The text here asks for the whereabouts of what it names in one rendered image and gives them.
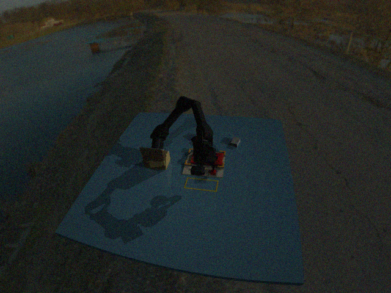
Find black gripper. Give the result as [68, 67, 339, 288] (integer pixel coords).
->
[191, 152, 205, 176]

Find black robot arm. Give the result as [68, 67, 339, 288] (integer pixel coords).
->
[150, 96, 216, 165]

